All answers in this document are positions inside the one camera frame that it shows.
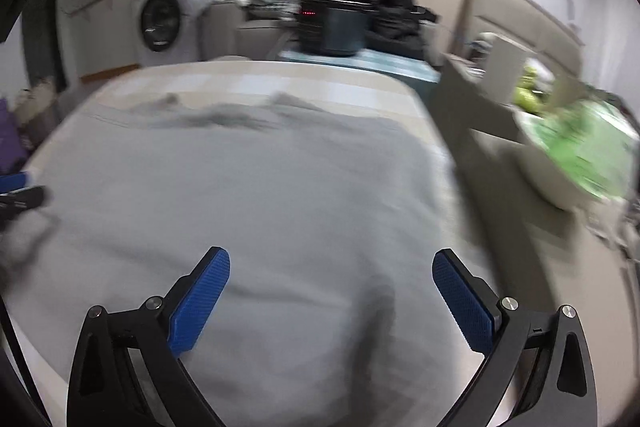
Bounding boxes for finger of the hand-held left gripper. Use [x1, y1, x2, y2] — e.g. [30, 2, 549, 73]
[0, 172, 32, 192]
[0, 186, 47, 220]

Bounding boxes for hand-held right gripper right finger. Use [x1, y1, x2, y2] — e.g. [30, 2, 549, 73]
[432, 248, 597, 427]

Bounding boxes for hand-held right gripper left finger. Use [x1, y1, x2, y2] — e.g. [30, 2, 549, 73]
[67, 247, 232, 427]

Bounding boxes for grey t-shirt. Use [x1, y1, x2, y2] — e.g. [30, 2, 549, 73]
[10, 94, 501, 427]

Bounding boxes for purple bag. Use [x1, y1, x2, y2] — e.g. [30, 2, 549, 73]
[0, 99, 31, 172]

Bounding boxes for beige low partition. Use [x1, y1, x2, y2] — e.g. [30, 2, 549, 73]
[430, 54, 640, 358]

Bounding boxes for dark glass door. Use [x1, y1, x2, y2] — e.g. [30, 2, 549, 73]
[22, 0, 68, 92]

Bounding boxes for white bowl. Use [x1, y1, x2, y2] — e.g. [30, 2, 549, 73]
[515, 112, 636, 212]

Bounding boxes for kitchen counter cabinets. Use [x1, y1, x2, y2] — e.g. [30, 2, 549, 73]
[60, 0, 146, 82]

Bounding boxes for white washing machine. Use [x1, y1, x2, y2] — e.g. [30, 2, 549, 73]
[131, 0, 208, 68]

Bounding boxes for white paper roll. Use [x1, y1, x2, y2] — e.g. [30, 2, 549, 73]
[480, 32, 536, 108]

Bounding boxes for plaid bed sheet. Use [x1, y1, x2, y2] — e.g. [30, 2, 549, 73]
[0, 59, 531, 427]

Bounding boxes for light blue checked tablecloth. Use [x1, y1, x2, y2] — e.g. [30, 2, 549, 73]
[277, 48, 441, 84]

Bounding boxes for grey sofa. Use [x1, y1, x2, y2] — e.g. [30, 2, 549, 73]
[200, 0, 351, 60]

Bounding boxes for beige padded headboard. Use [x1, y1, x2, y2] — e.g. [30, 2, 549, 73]
[467, 0, 586, 58]

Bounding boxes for black electric pressure cooker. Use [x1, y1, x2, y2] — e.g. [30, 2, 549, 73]
[295, 0, 373, 56]

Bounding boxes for houndstooth cloth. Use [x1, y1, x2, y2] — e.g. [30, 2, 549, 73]
[247, 2, 301, 20]

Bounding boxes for black jacket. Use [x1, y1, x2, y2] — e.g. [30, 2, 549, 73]
[340, 0, 438, 52]

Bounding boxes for black cable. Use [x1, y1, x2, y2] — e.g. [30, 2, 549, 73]
[0, 292, 53, 427]

